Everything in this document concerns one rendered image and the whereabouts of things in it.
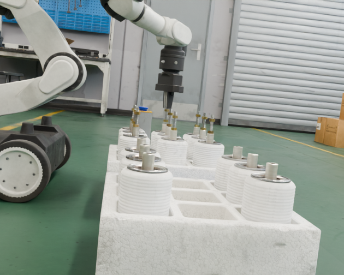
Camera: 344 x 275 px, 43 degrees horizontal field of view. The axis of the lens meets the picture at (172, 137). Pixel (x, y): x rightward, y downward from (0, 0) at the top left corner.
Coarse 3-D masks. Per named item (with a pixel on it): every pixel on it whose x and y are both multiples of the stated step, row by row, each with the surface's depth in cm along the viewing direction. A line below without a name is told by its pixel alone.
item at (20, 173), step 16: (16, 144) 135; (32, 144) 137; (0, 160) 136; (16, 160) 136; (32, 160) 137; (48, 160) 139; (0, 176) 137; (16, 176) 137; (32, 176) 138; (48, 176) 137; (0, 192) 136; (16, 192) 138; (32, 192) 137
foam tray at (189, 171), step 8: (112, 152) 143; (112, 160) 127; (192, 160) 143; (112, 168) 126; (168, 168) 128; (176, 168) 128; (184, 168) 129; (192, 168) 129; (200, 168) 130; (208, 168) 131; (176, 176) 129; (184, 176) 129; (192, 176) 129; (200, 176) 130; (208, 176) 130
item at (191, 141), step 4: (188, 140) 147; (192, 140) 145; (196, 140) 144; (188, 144) 147; (192, 144) 145; (188, 148) 147; (192, 148) 145; (188, 152) 147; (192, 152) 145; (188, 156) 147; (192, 156) 145
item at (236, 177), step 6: (234, 168) 92; (228, 174) 95; (234, 174) 92; (240, 174) 90; (246, 174) 90; (228, 180) 94; (234, 180) 91; (240, 180) 91; (228, 186) 93; (234, 186) 91; (240, 186) 91; (228, 192) 93; (234, 192) 92; (240, 192) 91; (228, 198) 93; (234, 198) 92; (240, 198) 91; (240, 204) 91
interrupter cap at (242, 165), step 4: (236, 164) 95; (240, 164) 95; (244, 164) 96; (240, 168) 92; (244, 168) 91; (248, 168) 91; (252, 168) 91; (256, 168) 92; (260, 168) 93; (264, 168) 93
